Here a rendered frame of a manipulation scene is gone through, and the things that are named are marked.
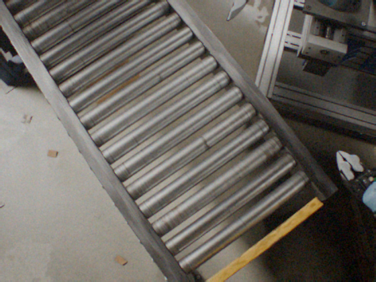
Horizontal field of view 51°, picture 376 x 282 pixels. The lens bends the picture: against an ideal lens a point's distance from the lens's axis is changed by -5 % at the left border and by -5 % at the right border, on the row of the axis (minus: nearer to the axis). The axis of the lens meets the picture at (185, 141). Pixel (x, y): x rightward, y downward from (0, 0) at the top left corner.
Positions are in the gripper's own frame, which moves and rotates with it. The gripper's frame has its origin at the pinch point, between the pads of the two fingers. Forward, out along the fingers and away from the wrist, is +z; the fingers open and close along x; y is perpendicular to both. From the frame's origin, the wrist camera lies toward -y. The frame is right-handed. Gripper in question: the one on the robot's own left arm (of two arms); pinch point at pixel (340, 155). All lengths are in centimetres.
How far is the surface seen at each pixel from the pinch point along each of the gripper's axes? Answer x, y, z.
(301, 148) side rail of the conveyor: 10.1, 3.5, 8.9
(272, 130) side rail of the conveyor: 13.5, 3.4, 18.2
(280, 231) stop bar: 30.5, 5.6, -6.2
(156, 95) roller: 35, 4, 47
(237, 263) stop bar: 45.4, 5.6, -6.1
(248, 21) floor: -43, -77, 83
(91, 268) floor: 96, -76, 23
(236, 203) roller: 35.5, 3.5, 7.4
